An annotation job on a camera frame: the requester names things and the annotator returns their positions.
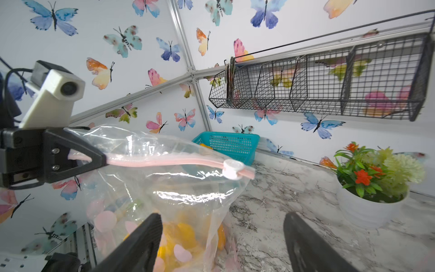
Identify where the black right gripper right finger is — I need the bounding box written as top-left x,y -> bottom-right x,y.
283,212 -> 357,272

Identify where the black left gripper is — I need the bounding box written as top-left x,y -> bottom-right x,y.
1,128 -> 107,189

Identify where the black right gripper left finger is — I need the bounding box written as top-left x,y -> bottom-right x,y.
93,213 -> 163,272

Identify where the clear bag of lemons back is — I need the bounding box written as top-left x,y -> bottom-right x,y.
70,125 -> 255,272

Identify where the white pot artificial plant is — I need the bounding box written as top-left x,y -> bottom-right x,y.
331,142 -> 427,229

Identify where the teal plastic basket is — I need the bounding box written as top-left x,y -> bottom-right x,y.
193,131 -> 261,166

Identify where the seed packet in basket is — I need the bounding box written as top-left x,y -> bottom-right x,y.
225,57 -> 236,105

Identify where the black wire wall basket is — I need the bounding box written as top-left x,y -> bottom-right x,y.
209,10 -> 435,121

